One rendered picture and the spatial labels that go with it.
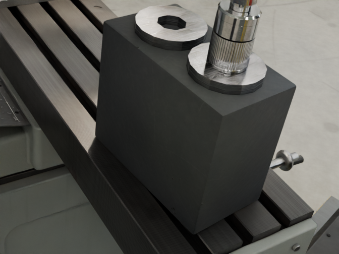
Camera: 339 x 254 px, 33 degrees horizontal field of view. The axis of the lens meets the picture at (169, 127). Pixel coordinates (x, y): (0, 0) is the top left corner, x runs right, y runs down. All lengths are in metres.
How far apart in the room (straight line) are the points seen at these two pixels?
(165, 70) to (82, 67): 0.35
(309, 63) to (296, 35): 0.29
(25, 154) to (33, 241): 0.23
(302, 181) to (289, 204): 1.52
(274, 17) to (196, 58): 2.81
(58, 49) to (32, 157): 0.19
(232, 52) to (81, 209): 0.66
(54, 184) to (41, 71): 0.24
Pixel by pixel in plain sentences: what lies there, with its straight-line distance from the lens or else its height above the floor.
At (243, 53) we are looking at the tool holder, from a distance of 0.63.
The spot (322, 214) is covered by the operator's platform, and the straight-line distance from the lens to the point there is 1.61.
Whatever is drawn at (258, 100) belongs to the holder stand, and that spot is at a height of 1.13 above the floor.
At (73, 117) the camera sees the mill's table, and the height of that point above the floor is 0.94.
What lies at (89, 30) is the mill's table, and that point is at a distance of 1.08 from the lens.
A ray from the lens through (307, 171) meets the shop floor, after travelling 2.36.
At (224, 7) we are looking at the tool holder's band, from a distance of 0.61.
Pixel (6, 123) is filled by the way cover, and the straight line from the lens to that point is 0.95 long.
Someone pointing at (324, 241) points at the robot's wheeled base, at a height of 0.59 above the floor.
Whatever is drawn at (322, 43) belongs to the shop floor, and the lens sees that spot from 3.30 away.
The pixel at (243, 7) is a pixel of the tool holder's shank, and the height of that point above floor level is 1.21.
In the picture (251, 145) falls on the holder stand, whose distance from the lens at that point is 0.67.
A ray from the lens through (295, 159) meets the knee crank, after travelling 1.55.
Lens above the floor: 1.47
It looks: 38 degrees down
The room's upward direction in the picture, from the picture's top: 10 degrees clockwise
